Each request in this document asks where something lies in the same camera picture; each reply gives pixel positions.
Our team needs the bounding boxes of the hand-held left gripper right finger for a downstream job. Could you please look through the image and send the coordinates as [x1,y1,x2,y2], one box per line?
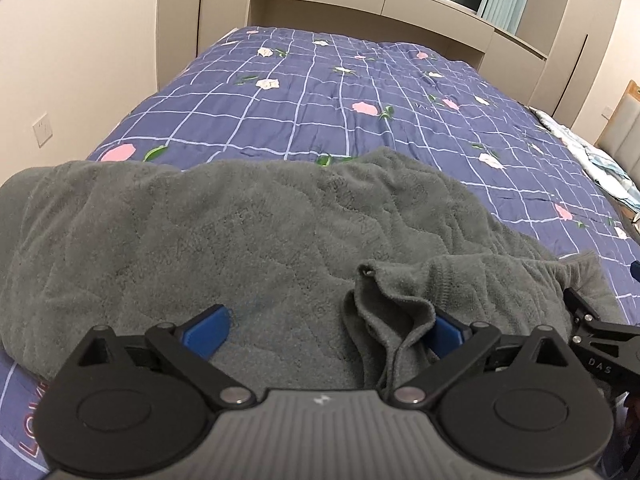
[390,306,577,409]

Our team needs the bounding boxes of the grey fleece pants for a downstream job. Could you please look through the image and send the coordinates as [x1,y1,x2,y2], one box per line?
[0,147,627,397]

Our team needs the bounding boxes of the padded wooden headboard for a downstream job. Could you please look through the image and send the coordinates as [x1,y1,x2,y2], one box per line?
[595,79,640,183]

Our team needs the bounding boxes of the white wall socket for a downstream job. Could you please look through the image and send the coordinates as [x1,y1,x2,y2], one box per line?
[32,112,54,148]

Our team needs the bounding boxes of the blue floral checked quilt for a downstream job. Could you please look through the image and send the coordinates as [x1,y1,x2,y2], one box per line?
[0,25,640,480]

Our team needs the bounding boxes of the beige tall wardrobe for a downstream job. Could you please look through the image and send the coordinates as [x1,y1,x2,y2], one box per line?
[155,0,257,92]
[479,0,627,130]

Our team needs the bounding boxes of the beige window sill cabinet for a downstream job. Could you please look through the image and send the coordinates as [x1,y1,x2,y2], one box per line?
[247,0,497,70]

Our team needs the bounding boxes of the light blue folded cloth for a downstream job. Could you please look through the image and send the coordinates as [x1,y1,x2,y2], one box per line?
[529,106,640,212]

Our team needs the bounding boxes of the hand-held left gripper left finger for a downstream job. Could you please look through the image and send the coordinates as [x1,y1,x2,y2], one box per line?
[74,303,257,410]

